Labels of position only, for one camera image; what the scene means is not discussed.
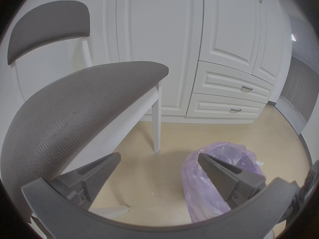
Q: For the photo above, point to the white printed wrapper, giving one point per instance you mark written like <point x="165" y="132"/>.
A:
<point x="260" y="163"/>

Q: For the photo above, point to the white trash bin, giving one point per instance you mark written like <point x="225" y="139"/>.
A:
<point x="206" y="209"/>

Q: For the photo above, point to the grey curtain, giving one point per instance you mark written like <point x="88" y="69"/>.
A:
<point x="299" y="91"/>

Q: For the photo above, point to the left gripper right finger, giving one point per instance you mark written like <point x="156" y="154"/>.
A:
<point x="221" y="180"/>

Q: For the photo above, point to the ceiling light panel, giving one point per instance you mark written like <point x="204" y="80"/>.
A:
<point x="293" y="37"/>

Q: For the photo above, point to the purple plastic bag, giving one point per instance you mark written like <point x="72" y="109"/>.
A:
<point x="199" y="195"/>

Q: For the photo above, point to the white chair dark grey seat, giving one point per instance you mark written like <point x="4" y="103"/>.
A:
<point x="74" y="108"/>

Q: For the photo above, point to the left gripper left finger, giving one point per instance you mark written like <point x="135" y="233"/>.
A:
<point x="99" y="178"/>

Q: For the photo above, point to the white wardrobe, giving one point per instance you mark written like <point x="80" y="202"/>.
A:
<point x="154" y="33"/>

